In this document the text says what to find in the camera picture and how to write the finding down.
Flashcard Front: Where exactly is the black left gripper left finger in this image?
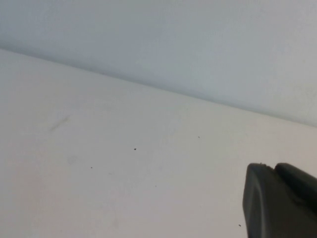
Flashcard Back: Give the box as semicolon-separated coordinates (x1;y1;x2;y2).
242;163;317;238

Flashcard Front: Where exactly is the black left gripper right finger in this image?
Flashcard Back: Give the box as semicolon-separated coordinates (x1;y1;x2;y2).
274;162;317;214

